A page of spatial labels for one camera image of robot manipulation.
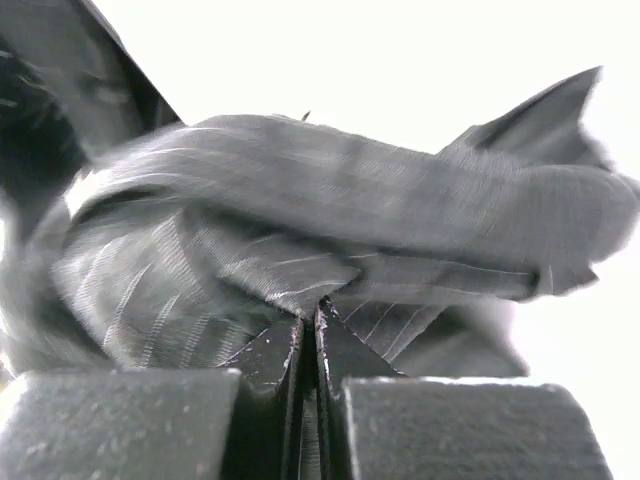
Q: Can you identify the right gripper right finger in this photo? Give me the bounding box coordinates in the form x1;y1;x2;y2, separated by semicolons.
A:
314;299;611;480

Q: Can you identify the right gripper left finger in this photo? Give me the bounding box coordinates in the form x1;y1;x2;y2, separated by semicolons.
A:
1;320;304;479

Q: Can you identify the black pinstripe shirt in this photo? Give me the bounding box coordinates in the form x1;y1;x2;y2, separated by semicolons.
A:
1;1;639;375

